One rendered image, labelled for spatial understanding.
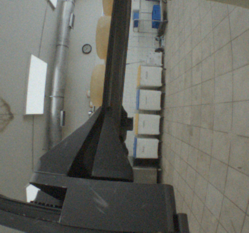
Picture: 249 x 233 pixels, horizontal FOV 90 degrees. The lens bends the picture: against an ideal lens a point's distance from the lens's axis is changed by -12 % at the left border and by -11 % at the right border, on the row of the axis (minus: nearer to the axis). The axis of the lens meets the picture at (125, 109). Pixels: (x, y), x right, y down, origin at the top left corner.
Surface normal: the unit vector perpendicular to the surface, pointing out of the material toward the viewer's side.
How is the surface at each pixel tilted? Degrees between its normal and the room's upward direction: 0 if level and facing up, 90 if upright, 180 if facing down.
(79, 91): 90
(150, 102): 92
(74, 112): 90
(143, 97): 91
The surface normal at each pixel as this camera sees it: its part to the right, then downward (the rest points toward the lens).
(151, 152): 0.02, -0.04
